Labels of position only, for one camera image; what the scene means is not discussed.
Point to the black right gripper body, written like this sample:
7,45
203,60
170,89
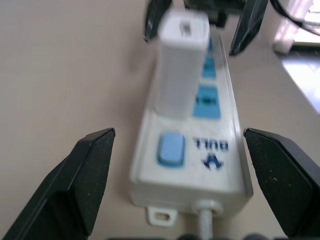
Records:
217,6

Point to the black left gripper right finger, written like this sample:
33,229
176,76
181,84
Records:
287,190

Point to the white power strip blue sockets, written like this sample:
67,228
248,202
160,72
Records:
212,180

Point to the white charger block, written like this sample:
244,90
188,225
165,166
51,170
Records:
175,75

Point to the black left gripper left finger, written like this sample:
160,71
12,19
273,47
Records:
62,195

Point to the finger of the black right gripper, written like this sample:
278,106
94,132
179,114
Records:
247,30
153,20

